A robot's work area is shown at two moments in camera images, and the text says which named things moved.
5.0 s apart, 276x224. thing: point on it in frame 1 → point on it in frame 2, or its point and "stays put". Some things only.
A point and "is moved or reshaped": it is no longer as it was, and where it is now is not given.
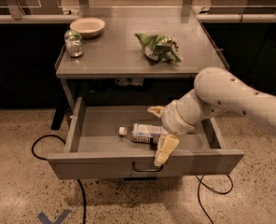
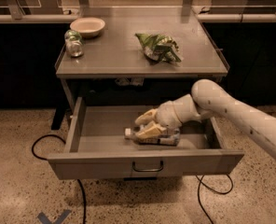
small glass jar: x=74 y=43 stays put
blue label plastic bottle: x=142 y=133 is moved or reshaped
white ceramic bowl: x=89 y=27 stays put
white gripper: x=172 y=119 → x=166 y=115
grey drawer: x=121 y=141 stays put
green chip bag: x=158 y=48 stays put
